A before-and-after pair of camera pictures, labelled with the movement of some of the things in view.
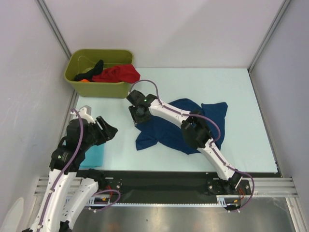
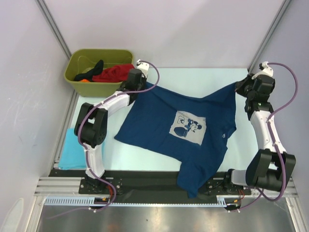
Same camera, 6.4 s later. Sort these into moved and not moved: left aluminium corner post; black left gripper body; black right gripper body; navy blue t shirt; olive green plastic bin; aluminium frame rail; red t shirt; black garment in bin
Moved: black right gripper body; navy blue t shirt; black left gripper body
Not moved: red t shirt; left aluminium corner post; olive green plastic bin; black garment in bin; aluminium frame rail
